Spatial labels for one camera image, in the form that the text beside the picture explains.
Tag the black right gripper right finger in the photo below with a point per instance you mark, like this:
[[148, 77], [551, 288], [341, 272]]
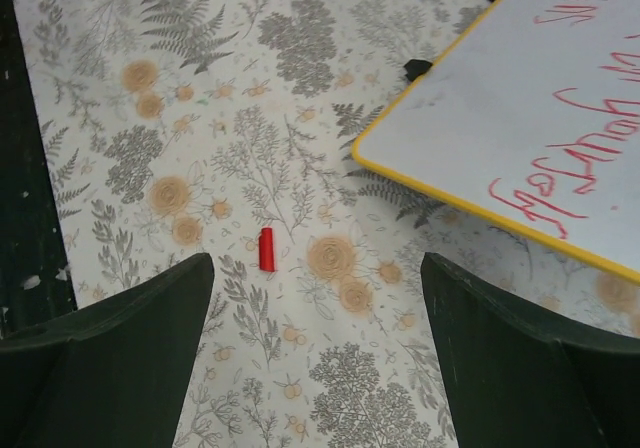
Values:
[[519, 375]]

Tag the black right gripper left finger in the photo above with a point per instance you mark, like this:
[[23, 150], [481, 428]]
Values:
[[113, 374]]

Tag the red marker cap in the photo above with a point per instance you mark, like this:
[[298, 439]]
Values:
[[267, 250]]

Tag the yellow framed whiteboard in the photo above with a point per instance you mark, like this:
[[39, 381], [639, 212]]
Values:
[[530, 120]]

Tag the floral table mat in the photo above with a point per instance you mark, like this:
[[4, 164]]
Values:
[[172, 127]]

